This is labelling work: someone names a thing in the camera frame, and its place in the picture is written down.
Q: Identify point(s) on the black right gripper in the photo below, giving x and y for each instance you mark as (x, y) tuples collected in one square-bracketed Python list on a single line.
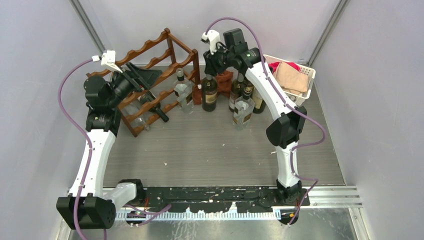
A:
[(212, 67)]

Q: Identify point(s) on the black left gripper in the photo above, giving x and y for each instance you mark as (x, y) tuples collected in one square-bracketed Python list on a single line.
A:
[(149, 76)]

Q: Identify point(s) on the clear bottle gold cap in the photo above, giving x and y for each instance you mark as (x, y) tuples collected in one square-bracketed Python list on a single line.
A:
[(243, 109)]

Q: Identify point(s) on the dark wine bottle cream label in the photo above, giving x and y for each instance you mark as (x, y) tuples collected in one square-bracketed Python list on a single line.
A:
[(259, 103)]

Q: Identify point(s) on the dark green wine bottle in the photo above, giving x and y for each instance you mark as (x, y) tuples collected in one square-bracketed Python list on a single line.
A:
[(249, 85)]

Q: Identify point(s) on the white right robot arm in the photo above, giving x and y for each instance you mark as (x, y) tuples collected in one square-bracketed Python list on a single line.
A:
[(288, 120)]

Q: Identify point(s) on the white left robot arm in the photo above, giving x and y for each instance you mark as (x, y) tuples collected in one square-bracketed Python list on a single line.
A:
[(92, 155)]

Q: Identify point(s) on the green wine bottle silver neck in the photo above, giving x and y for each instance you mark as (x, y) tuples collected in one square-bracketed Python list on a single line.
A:
[(209, 90)]

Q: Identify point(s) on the wooden wine rack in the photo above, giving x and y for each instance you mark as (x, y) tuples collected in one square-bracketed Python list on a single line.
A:
[(194, 76)]

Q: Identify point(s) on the brown suede cloth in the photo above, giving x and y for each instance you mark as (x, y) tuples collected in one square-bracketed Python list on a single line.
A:
[(224, 83)]

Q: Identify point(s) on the pink cloth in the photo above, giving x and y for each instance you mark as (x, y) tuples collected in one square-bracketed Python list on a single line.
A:
[(274, 65)]

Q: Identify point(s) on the beige cloth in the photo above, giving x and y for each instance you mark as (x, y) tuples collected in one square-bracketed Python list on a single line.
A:
[(291, 80)]

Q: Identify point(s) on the white plastic basket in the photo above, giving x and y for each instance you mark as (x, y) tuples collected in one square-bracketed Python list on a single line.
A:
[(297, 99)]

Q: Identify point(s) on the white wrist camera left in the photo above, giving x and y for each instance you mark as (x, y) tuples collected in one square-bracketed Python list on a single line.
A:
[(107, 60)]

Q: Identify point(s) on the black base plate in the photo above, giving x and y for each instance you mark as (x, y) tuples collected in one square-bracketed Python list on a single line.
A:
[(215, 199)]

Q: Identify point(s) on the aluminium frame rail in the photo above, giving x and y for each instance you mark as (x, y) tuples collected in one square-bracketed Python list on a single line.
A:
[(321, 197)]

